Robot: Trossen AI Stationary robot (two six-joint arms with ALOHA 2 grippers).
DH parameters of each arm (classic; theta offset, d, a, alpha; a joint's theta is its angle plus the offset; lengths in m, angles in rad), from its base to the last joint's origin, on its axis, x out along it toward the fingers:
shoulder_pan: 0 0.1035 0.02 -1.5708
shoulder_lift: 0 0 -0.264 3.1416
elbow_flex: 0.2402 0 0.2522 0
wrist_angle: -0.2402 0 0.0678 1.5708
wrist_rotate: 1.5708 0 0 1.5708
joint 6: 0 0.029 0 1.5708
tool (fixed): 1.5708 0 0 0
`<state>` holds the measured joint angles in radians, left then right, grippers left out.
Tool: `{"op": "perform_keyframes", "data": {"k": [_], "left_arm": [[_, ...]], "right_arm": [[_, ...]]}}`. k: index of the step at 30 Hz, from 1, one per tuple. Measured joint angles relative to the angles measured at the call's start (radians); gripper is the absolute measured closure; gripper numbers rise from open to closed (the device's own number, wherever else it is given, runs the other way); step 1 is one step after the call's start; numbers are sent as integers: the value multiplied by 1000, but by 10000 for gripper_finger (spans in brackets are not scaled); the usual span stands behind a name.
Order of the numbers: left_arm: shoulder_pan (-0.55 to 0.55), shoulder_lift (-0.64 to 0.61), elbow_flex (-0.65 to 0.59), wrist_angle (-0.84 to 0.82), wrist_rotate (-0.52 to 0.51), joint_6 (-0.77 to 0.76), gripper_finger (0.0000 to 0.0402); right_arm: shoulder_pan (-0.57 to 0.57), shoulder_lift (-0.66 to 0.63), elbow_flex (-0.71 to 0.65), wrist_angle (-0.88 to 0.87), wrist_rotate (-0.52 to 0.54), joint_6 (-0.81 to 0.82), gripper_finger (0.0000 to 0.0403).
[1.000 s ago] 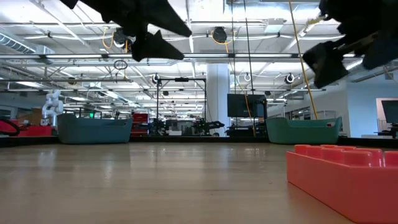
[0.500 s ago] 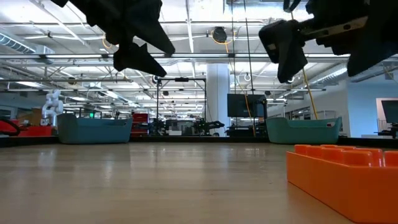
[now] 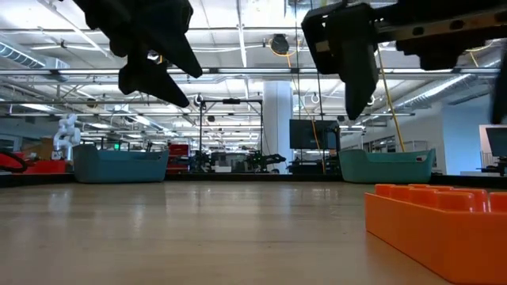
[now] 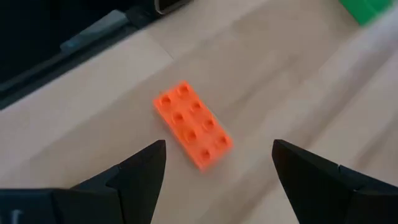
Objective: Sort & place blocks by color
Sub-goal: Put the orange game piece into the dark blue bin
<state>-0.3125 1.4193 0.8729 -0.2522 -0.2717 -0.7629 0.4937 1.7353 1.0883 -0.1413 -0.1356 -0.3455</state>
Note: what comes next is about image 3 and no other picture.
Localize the orange toy building block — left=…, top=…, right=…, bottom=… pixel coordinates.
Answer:
left=364, top=183, right=507, bottom=285

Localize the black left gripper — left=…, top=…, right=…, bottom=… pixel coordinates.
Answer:
left=73, top=0, right=204, bottom=108

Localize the brown cardboard box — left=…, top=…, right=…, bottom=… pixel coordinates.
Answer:
left=21, top=137, right=55, bottom=162

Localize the yellow cable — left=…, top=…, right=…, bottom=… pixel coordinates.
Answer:
left=378, top=49, right=406, bottom=154

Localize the silver ventilation duct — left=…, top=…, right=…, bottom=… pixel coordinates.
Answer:
left=0, top=39, right=71, bottom=71
left=394, top=59, right=494, bottom=111

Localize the teal green plastic bin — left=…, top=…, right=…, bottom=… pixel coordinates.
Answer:
left=338, top=148, right=436, bottom=184

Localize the red tool cabinet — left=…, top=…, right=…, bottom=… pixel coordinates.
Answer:
left=168, top=142, right=190, bottom=175

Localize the black metal gantry frame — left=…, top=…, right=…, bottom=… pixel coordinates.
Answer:
left=197, top=97, right=265, bottom=175

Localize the dusty blue plastic bin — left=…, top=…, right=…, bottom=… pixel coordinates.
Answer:
left=72, top=144, right=170, bottom=184

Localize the black ceiling cable reel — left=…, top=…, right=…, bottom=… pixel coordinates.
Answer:
left=270, top=33, right=291, bottom=56

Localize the white building column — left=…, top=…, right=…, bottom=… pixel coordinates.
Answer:
left=262, top=81, right=294, bottom=175

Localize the black monitor screen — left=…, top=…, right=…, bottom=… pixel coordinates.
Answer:
left=288, top=119, right=341, bottom=150
left=485, top=127, right=507, bottom=158

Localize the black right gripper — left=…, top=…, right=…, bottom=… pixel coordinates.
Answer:
left=300, top=0, right=507, bottom=125

